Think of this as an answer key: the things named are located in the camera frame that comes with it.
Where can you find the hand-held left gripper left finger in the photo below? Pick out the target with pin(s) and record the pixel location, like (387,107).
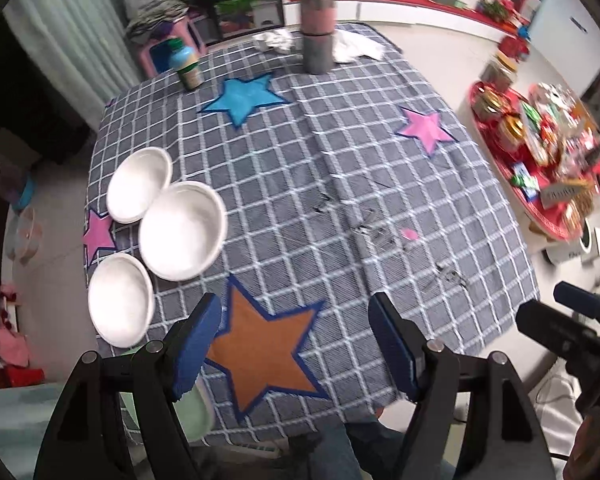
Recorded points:
(200,345)

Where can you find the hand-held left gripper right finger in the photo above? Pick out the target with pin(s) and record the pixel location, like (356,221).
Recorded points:
(392,350)

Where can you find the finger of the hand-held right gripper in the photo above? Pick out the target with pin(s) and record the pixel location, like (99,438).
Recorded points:
(550,325)
(580,301)

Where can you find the small white bowl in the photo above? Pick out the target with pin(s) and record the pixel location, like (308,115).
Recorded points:
(139,185)
(120,300)

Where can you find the large white bowl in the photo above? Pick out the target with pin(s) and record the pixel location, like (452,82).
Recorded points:
(182,230)

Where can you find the white round appliance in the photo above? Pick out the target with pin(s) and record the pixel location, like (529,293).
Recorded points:
(577,250)

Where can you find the light green plastic stool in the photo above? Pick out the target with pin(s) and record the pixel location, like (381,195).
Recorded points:
(195,412)

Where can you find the person's leg in jeans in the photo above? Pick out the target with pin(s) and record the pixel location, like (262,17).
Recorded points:
(350,452)

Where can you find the red round snack table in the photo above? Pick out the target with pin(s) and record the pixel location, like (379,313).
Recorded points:
(545,145)

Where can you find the grey checked star tablecloth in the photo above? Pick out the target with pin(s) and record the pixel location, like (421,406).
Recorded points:
(305,170)

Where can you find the blue plastic basin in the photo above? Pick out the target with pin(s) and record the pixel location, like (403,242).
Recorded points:
(24,191)

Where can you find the white refrigerator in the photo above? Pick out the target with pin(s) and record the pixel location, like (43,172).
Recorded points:
(570,35)

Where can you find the green-capped bottle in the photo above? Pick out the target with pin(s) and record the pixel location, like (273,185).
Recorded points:
(186,65)

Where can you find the pink plastic stool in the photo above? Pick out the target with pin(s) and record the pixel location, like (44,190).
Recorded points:
(155,52)

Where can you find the crumpled white tissue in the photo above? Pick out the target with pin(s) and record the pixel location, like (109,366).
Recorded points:
(357,46)
(277,39)

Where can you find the white curtain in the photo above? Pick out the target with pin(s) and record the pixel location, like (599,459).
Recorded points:
(65,50)

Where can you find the pile of folded cloths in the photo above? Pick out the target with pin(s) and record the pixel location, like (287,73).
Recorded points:
(155,17)

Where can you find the white cabinet with red top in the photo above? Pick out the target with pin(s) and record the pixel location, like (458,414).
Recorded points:
(405,7)

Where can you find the pink and grey thermos bottle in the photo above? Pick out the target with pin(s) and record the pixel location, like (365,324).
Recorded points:
(317,15)

